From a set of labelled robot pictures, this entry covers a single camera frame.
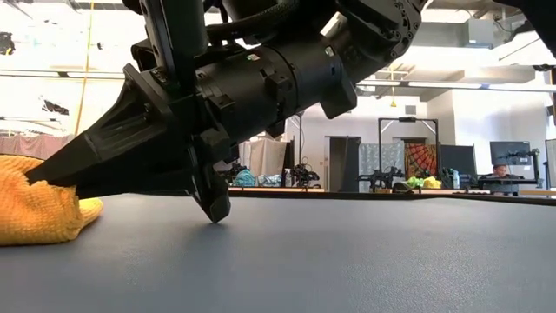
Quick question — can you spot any black ceiling fixture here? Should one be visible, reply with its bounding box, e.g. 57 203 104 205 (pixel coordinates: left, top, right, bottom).
41 98 70 117

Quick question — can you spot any teal bag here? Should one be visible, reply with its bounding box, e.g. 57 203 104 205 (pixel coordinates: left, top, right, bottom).
234 168 258 189

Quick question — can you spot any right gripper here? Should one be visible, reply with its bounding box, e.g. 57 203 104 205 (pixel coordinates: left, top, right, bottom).
190 34 358 170

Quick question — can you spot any long ceiling light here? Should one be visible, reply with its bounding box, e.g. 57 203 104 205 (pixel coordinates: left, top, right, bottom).
355 79 556 93
0 69 127 81

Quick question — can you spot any dark grey panel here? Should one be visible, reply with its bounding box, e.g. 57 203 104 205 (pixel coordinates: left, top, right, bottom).
328 136 362 193

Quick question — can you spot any yellow hanging pendant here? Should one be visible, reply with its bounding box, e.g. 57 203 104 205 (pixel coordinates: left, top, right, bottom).
389 64 398 109

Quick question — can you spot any black computer monitor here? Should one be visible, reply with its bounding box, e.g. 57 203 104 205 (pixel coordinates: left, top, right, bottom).
545 137 556 189
489 140 532 167
439 144 478 177

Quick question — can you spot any orange towel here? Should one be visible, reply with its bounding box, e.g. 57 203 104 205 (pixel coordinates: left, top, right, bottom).
0 154 104 247

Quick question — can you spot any yellow cable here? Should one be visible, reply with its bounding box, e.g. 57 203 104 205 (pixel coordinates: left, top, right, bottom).
74 0 95 136

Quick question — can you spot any blue-grey table mat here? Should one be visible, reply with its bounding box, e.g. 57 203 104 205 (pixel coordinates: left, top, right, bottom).
0 193 556 313

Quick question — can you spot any tall black frame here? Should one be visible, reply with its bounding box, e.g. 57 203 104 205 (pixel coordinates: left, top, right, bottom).
377 116 440 192

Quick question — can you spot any person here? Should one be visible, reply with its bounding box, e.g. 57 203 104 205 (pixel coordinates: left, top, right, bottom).
477 163 526 196

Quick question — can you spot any grey patterned partition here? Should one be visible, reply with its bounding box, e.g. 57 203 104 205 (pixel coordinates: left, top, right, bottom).
359 142 406 176

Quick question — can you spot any black corrugated cable sleeve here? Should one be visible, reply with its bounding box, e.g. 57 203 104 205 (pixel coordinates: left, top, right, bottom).
206 0 305 45

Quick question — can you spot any red patterned tapestry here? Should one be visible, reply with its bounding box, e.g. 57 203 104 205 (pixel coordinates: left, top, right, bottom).
404 143 439 178

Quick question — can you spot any pink fabric partition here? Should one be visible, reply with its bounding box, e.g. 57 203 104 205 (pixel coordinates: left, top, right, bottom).
0 133 75 160

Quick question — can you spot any pale blue bag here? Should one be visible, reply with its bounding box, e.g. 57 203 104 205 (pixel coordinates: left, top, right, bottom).
258 173 283 189

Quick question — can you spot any white cloth cover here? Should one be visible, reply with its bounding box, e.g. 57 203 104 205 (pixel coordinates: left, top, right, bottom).
249 137 288 177

